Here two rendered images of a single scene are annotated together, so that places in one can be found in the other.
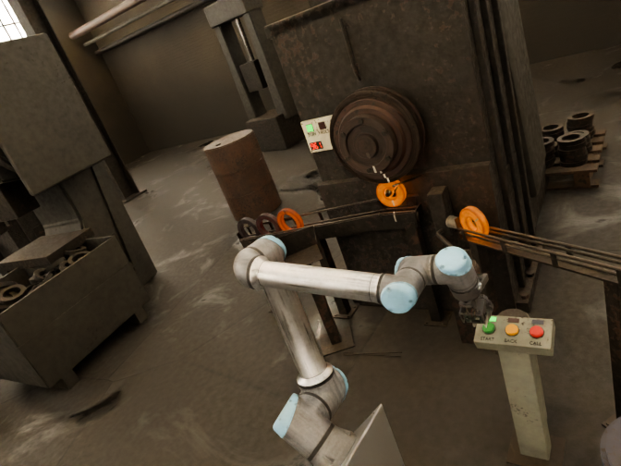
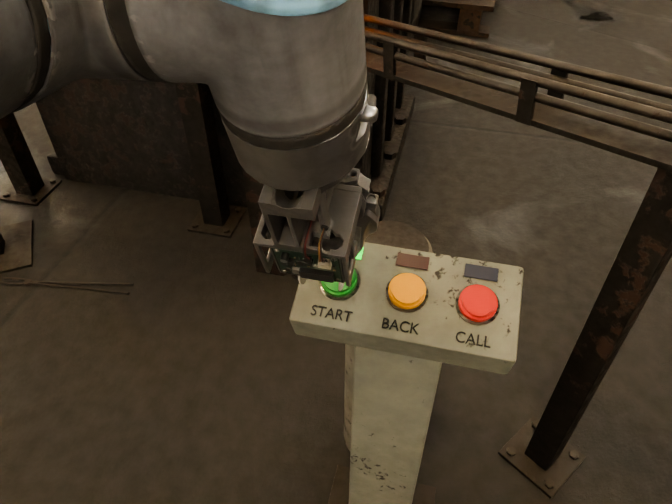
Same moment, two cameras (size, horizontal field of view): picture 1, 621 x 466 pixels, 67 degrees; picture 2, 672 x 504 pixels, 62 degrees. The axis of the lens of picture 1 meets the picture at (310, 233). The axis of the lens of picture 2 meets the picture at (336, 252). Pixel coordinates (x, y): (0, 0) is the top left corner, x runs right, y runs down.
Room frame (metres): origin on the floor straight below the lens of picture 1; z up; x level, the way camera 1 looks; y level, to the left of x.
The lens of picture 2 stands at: (0.87, -0.26, 1.04)
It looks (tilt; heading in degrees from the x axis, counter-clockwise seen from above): 43 degrees down; 334
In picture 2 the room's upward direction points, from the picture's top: straight up
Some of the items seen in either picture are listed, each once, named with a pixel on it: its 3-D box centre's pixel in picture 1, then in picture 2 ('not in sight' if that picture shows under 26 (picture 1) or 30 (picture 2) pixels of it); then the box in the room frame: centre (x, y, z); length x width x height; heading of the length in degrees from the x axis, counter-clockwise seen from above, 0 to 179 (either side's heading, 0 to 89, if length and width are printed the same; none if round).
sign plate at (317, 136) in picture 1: (325, 133); not in sight; (2.51, -0.27, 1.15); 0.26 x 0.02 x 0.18; 50
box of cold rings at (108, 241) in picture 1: (56, 309); not in sight; (3.44, 2.09, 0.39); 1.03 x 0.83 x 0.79; 144
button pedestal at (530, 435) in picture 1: (524, 393); (389, 431); (1.21, -0.51, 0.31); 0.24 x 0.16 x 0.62; 50
